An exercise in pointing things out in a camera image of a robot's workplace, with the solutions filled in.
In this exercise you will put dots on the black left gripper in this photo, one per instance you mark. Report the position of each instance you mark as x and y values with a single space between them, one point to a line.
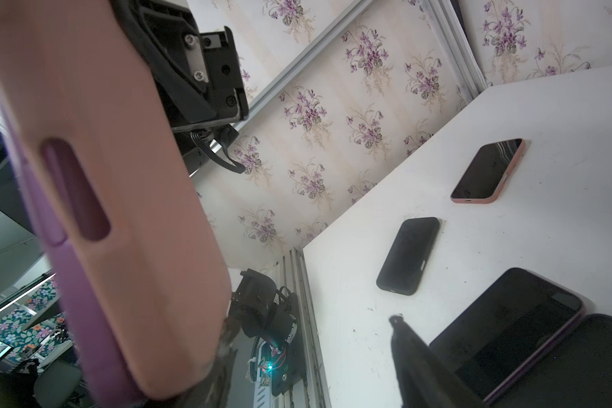
197 74

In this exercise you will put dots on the black phone left front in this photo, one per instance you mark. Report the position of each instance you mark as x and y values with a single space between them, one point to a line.
405 263

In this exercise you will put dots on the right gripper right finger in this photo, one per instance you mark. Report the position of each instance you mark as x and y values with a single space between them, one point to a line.
423 381

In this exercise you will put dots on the pink-cased phone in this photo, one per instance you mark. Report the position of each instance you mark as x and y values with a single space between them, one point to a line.
487 174
85 108

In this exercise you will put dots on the black smartphone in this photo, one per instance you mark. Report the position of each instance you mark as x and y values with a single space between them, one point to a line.
508 328

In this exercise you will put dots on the purple smartphone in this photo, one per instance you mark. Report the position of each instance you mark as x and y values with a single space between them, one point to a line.
104 368

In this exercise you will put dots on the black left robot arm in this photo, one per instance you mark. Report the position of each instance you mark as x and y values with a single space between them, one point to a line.
263 311

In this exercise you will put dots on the black phone case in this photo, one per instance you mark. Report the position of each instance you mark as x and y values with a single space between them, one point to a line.
577 373

